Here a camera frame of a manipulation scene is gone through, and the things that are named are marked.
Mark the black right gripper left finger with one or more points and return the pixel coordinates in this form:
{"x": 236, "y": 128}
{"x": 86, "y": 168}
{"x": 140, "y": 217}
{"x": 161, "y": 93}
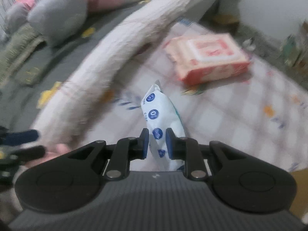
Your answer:
{"x": 125, "y": 151}

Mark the green patterned cloth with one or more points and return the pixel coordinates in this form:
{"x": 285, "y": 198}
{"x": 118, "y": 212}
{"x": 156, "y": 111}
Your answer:
{"x": 15, "y": 52}

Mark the dark grey cloud sheet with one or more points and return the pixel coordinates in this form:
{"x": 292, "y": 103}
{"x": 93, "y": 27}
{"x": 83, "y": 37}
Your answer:
{"x": 48, "y": 65}

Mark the white rolled fuzzy blanket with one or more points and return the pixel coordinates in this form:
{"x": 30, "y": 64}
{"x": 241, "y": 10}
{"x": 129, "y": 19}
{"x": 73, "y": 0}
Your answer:
{"x": 68, "y": 111}

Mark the blue white wet wipes pack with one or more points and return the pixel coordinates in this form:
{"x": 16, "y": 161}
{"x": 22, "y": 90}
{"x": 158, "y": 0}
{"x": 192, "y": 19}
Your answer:
{"x": 160, "y": 114}

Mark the grey pink quilt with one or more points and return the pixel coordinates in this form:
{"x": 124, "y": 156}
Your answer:
{"x": 56, "y": 20}

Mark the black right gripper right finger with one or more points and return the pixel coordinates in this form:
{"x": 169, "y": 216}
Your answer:
{"x": 187, "y": 150}

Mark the red pink tissue pack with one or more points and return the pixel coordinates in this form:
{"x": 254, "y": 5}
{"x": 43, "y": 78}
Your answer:
{"x": 203, "y": 58}

